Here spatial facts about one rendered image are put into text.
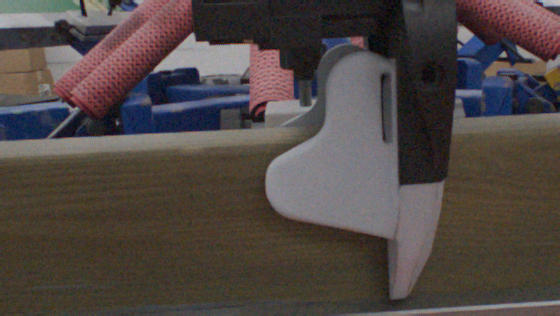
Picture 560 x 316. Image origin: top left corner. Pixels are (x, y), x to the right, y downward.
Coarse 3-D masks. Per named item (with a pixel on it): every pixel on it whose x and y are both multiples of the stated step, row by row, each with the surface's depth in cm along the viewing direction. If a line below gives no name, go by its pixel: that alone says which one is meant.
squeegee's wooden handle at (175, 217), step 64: (320, 128) 22; (384, 128) 21; (512, 128) 21; (0, 192) 20; (64, 192) 20; (128, 192) 20; (192, 192) 20; (256, 192) 21; (448, 192) 21; (512, 192) 21; (0, 256) 20; (64, 256) 21; (128, 256) 21; (192, 256) 21; (256, 256) 21; (320, 256) 21; (384, 256) 21; (448, 256) 22; (512, 256) 22
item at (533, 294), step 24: (528, 288) 22; (552, 288) 22; (168, 312) 21; (192, 312) 21; (216, 312) 21; (240, 312) 21; (264, 312) 21; (288, 312) 21; (312, 312) 21; (336, 312) 21; (360, 312) 21; (384, 312) 21; (408, 312) 21; (432, 312) 21; (456, 312) 21; (480, 312) 21; (504, 312) 21; (528, 312) 21; (552, 312) 21
